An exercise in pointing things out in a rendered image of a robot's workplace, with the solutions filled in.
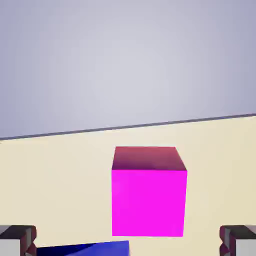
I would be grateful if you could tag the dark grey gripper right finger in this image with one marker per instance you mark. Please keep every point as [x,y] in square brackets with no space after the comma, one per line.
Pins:
[240,240]

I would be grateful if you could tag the small blue cube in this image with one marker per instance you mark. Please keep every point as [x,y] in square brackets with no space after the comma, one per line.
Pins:
[86,249]

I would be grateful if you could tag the large magenta box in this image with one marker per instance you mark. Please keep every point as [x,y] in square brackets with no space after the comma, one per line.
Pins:
[148,200]

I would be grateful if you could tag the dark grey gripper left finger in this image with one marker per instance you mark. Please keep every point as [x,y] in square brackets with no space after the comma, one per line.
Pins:
[16,240]

